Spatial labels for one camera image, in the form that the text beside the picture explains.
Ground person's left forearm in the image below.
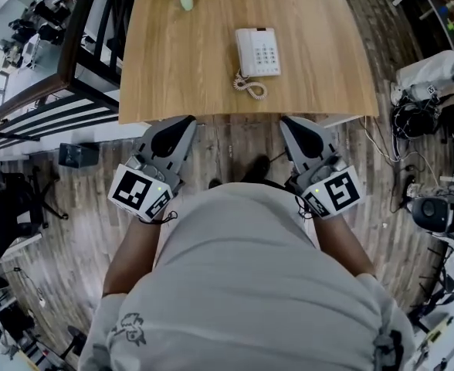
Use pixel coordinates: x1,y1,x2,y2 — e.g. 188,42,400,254
102,215,163,298

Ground black wrist strap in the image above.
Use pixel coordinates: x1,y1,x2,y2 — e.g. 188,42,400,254
295,196,314,220
147,209,179,226

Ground bundle of black cables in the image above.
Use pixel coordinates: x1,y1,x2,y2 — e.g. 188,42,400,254
390,100,441,140

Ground black box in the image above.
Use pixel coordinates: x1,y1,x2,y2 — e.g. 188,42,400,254
58,141,100,168

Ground black office chair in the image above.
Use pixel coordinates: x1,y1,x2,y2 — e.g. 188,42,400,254
0,167,69,263

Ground black round stool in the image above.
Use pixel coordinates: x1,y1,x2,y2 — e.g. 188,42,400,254
59,324,90,362

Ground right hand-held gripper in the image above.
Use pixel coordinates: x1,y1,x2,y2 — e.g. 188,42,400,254
280,115,367,221

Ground white telephone base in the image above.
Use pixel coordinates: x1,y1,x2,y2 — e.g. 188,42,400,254
235,27,283,78

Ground white coiled telephone cord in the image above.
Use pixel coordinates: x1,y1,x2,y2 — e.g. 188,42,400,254
232,68,269,100

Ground person's grey shirt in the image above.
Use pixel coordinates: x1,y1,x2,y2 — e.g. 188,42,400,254
77,182,418,371

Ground white telephone handset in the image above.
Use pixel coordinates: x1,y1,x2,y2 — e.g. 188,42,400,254
235,29,253,77

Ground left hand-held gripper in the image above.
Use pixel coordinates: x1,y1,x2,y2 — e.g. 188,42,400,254
107,114,199,224

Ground black round device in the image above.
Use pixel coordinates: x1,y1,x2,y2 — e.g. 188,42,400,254
405,196,451,232

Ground white floor cable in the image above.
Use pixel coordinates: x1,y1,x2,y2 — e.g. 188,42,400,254
359,115,441,188

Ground black swivel chair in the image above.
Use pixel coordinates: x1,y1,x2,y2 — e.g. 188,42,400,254
407,241,454,334

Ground person's right forearm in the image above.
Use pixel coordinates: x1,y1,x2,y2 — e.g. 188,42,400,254
310,206,377,278

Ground wooden and black metal railing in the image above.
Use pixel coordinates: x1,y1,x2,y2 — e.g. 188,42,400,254
0,0,151,155

